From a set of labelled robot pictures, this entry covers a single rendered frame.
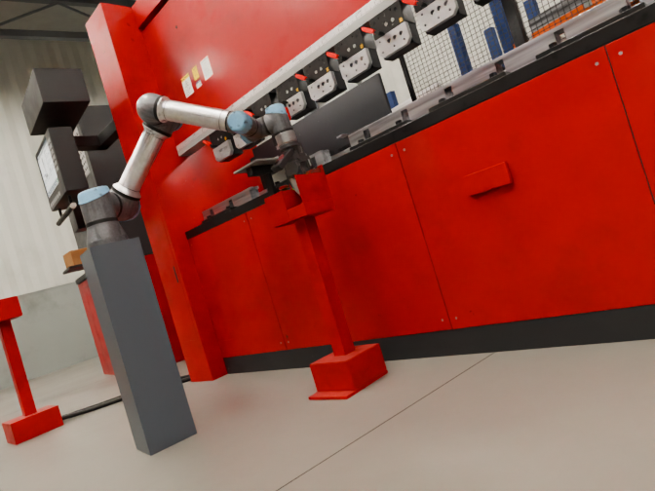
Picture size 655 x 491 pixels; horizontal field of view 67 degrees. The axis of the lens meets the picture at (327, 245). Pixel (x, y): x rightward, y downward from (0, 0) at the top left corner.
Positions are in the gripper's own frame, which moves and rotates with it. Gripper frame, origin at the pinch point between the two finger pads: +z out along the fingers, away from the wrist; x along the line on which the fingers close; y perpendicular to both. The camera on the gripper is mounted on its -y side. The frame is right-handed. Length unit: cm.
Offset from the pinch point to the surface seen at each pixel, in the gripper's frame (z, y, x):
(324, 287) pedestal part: 35.3, -4.0, 2.5
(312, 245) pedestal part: 19.0, -2.5, 2.1
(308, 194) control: 0.6, -2.2, -5.0
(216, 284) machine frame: 24, 24, 112
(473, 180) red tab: 16, 23, -55
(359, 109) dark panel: -39, 95, 28
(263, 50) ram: -75, 44, 33
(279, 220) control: 5.7, -6.5, 10.1
